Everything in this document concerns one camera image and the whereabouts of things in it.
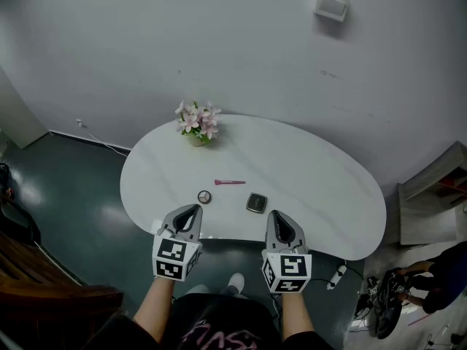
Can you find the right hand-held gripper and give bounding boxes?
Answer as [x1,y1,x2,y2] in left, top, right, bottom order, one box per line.
[260,210,314,295]

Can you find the potted pink flowers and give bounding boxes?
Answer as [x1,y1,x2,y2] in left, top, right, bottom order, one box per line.
[174,100,223,148]

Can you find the person's right forearm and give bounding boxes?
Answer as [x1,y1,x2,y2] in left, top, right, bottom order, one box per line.
[278,291,317,342]

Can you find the white door panel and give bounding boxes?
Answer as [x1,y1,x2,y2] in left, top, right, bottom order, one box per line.
[0,66,50,150]

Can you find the white cable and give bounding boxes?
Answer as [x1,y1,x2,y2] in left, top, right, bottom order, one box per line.
[75,119,131,157]

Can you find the white power strip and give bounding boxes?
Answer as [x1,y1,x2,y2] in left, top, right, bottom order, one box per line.
[327,264,348,290]

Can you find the grey wooden shelf unit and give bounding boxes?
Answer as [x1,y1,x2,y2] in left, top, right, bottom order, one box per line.
[385,140,467,248]

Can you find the brown wooden bench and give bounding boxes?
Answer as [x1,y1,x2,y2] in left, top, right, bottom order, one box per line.
[0,230,125,324]

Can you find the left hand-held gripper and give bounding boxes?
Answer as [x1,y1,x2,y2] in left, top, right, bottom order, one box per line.
[151,203,204,282]

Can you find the black equipment pile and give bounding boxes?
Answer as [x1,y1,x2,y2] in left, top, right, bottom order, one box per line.
[355,267,415,341]

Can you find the person's black printed shirt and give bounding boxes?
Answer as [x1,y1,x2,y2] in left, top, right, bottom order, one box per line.
[85,292,335,350]

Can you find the person's left forearm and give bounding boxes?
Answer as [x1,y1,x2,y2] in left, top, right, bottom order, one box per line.
[132,275,177,343]

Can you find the white wall junction box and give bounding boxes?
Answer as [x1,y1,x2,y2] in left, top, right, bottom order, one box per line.
[313,0,352,23]

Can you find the black square makeup compact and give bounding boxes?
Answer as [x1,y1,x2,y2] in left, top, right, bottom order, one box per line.
[244,192,269,214]

